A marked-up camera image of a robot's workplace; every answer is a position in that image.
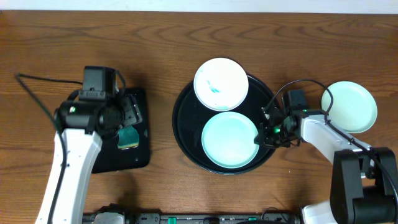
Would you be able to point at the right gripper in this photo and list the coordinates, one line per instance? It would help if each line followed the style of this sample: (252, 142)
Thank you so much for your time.
(263, 132)

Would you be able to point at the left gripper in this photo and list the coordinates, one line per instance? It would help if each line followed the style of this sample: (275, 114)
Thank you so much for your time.
(129, 112)

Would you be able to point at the green yellow sponge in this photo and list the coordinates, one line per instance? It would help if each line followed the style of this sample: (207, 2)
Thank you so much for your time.
(128, 137)

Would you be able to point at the mint plate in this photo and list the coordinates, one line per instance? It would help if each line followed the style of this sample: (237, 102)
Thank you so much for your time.
(354, 109)
(228, 140)

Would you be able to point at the mint plate front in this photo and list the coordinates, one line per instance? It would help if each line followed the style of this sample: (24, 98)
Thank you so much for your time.
(354, 109)

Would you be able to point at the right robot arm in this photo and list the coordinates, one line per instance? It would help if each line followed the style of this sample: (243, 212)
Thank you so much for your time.
(364, 178)

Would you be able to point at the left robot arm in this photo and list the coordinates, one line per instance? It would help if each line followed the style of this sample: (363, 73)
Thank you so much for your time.
(93, 137)

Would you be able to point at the black rectangular tray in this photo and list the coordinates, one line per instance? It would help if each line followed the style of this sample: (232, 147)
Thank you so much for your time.
(111, 158)

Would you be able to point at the round black tray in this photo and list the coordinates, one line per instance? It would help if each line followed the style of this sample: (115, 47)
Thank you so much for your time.
(190, 116)

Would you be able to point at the white plate with stain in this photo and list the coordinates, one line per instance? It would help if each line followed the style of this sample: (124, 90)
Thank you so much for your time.
(221, 84)

